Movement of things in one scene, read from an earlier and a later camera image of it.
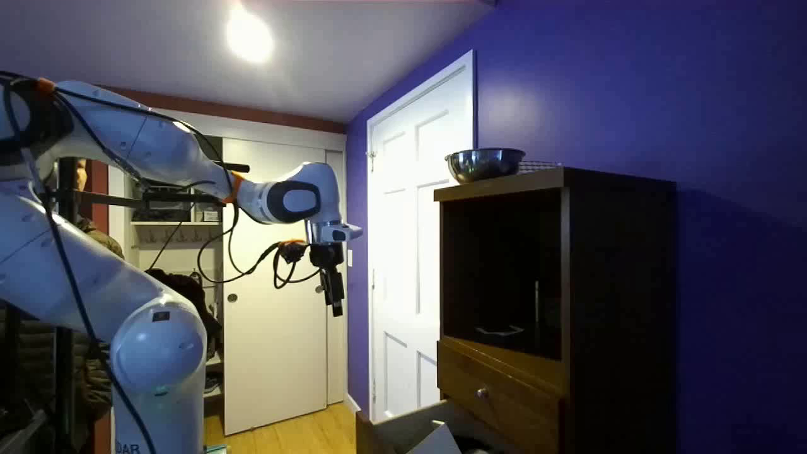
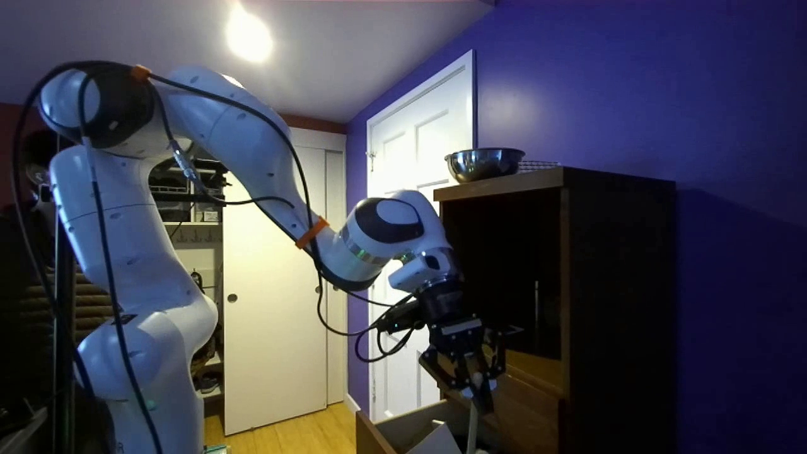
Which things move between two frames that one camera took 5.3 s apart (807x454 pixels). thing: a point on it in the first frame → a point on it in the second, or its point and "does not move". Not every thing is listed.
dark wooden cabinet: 559,312 does not move
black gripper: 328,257 → 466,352
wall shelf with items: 174,217 does not move
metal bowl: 482,163 does not move
